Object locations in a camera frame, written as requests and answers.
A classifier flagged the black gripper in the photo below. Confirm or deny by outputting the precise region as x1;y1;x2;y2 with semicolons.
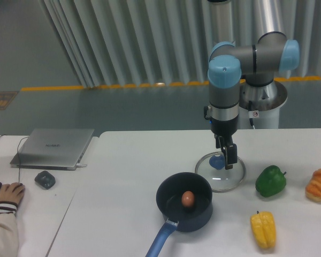
210;116;239;170

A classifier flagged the glass pot lid blue knob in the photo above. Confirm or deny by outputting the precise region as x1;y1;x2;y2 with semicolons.
195;152;246;193

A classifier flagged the striped cream sleeve forearm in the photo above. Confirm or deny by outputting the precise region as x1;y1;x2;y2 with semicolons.
0;201;19;256

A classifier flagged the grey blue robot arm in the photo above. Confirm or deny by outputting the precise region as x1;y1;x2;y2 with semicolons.
204;1;300;169

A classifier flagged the person's hand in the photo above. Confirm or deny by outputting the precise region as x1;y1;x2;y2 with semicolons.
0;182;25;206

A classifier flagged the green bell pepper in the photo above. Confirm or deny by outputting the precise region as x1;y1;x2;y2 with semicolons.
255;165;287;198

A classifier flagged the brown egg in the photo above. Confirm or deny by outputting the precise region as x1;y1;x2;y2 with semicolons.
181;191;195;208

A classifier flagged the dark blue saucepan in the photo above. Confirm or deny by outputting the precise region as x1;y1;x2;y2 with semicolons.
146;172;213;256

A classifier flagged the yellow bell pepper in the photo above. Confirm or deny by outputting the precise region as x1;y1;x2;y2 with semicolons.
250;211;277;249

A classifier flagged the orange croissant bread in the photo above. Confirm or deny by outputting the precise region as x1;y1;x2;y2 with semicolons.
305;168;321;202

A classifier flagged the silver laptop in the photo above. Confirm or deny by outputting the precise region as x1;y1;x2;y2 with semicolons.
10;128;94;171

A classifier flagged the dark earbuds case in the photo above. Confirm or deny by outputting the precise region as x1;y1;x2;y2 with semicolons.
34;170;56;190

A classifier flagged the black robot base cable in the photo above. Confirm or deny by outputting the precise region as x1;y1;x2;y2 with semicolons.
247;100;257;130

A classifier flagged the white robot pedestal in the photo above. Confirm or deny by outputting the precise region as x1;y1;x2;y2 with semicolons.
238;81;287;129

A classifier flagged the black mouse cable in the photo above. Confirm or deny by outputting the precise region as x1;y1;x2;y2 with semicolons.
16;135;29;185

